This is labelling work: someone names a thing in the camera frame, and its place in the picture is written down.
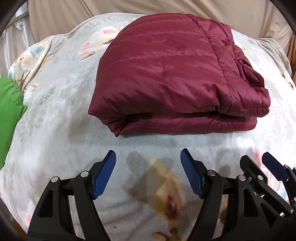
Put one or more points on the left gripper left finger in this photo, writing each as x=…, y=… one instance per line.
x=101, y=172

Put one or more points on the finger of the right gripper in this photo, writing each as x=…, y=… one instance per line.
x=255, y=178
x=281, y=172

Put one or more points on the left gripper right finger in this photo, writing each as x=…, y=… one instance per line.
x=195, y=172

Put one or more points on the maroon quilted puffer jacket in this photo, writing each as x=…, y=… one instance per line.
x=177, y=74

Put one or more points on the white floral bed blanket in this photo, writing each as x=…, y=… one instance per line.
x=148, y=196

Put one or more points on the green garment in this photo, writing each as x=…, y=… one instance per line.
x=12, y=109

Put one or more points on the orange-brown hanging cloth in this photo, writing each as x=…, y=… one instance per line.
x=292, y=57

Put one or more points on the beige curtain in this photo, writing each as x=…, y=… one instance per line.
x=256, y=19

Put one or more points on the silver satin fabric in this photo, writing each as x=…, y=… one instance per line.
x=16, y=33

